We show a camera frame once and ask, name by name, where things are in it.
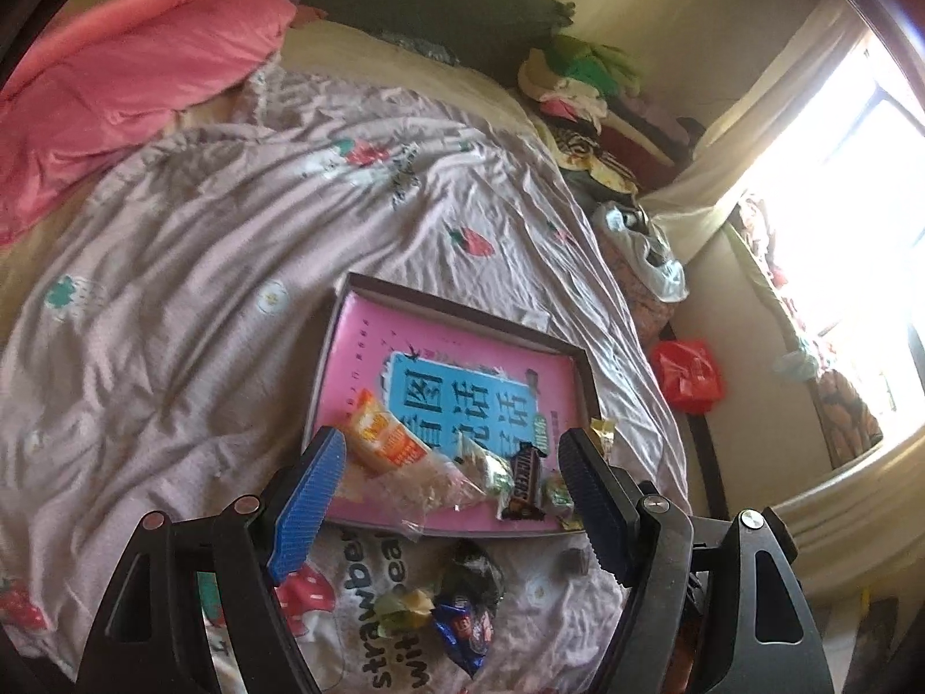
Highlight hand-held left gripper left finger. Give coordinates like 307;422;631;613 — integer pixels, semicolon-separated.
76;425;349;694

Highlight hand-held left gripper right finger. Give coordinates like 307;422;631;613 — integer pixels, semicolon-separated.
556;426;830;694

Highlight yellow tube snack packet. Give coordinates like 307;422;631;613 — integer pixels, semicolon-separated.
541;415;621;532

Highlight brown chocolate bar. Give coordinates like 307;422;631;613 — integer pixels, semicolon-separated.
495;442;549;523

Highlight orange snack packet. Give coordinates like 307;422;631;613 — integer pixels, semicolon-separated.
339;389;429;478

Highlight green label pastry packet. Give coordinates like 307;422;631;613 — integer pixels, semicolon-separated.
376;588;438;633
458;446;513;505

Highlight black green pea packet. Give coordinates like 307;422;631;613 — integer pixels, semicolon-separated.
437;541;505;612

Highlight blue cookie packet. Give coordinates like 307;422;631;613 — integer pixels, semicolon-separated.
432;593;500;677

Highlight red plastic bag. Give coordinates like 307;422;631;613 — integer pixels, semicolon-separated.
648;338;725;415

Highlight pink book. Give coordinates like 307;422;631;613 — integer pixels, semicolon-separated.
318;296;583;532

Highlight floral cloth bag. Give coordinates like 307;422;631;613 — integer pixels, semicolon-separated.
600;246;676;348

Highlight strawberry printed blanket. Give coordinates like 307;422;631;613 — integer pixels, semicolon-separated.
0;61;691;694

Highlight white plastic bag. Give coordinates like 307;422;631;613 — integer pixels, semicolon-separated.
593;201;689;302

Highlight clothes on window sill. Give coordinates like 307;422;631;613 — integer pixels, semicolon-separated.
733;191;886;471

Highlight pile of folded clothes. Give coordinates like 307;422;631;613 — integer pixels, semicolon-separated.
516;36;705;193

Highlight cream curtain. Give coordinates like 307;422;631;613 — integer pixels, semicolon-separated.
639;0;868;214

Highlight pink quilt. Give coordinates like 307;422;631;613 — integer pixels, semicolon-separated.
0;0;299;247

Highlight dark patterned cloth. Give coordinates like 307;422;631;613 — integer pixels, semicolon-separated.
376;29;464;66

